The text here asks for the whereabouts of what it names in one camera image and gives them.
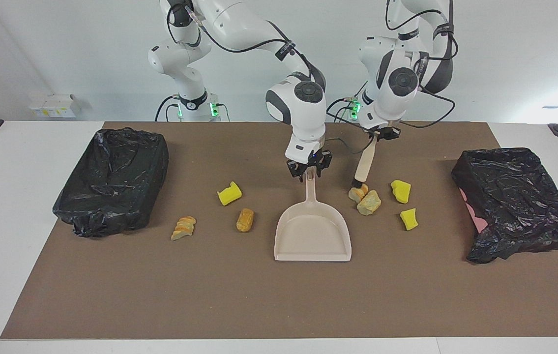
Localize black right base cable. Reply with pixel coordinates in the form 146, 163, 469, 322
155, 95, 181, 122

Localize black base cable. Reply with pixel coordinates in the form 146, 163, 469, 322
155, 95, 181, 122
327, 96, 359, 123

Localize black left base cable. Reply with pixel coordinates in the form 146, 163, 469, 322
327, 96, 359, 123

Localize beige brush black bristles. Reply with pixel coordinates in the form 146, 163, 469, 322
351, 135, 378, 190

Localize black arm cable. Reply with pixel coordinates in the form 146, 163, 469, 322
384, 0, 456, 129
183, 2, 326, 91

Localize yellow sponge piece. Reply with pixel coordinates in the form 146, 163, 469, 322
390, 179, 412, 205
217, 181, 243, 206
400, 208, 419, 231

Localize white wall socket box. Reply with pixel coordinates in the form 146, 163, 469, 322
29, 94, 82, 118

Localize pale bread chunk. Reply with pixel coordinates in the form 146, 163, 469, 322
357, 190, 382, 217

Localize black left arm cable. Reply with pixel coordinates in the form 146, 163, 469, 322
384, 0, 456, 129

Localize beige plastic dustpan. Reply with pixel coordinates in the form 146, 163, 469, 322
274, 166, 352, 262

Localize brown bread roll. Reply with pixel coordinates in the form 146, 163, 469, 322
236, 208, 255, 233

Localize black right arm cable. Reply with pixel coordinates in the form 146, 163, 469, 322
183, 2, 326, 91

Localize black bagged pink bin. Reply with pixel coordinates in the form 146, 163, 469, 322
451, 147, 558, 265

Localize brown table mat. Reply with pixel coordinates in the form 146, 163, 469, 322
0, 121, 558, 340

